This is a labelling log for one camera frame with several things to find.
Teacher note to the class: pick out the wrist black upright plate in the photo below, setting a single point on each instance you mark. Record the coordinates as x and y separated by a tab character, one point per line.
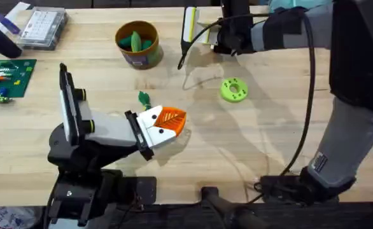
186	28
68	105

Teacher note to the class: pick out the black rail clamp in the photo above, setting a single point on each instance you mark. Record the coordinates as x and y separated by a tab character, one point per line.
216	198

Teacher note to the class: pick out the green disc with holes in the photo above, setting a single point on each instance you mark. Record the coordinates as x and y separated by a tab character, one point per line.
229	93

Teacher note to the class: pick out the green board with toy blocks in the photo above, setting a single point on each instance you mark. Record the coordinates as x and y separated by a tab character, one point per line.
11	76

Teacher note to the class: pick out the left wrist black upright plate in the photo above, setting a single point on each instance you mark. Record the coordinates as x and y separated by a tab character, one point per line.
68	105

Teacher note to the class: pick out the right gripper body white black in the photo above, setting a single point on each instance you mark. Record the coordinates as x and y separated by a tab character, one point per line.
235	35

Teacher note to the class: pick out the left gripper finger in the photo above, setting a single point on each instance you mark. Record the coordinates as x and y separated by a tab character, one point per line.
161	136
170	121

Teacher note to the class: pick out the black rail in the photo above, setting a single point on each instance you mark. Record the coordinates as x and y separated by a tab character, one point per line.
301	217

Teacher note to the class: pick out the toy vegetable with green leaves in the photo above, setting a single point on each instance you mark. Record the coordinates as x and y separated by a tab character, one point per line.
144	98

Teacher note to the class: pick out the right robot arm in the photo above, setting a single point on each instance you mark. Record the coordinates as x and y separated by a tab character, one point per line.
342	143

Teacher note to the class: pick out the clear plastic parts box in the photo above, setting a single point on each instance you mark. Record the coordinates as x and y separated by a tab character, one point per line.
41	27

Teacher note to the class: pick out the white box with purple strip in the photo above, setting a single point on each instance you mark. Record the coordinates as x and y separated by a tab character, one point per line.
13	14

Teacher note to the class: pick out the red and white bag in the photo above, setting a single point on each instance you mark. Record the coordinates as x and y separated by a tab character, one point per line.
8	217

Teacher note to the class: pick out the black cylinder with yellow label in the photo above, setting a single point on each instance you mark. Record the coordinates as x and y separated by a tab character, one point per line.
2	43

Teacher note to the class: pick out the right wrist black upright plate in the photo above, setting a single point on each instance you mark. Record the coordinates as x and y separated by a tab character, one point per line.
186	28

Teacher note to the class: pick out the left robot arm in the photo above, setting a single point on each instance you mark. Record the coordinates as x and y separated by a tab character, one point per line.
78	197

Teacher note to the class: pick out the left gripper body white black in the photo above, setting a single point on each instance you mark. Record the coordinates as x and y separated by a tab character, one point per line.
110	130

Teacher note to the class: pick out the brown tub with green toys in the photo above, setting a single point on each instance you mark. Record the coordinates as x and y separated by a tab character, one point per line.
140	44

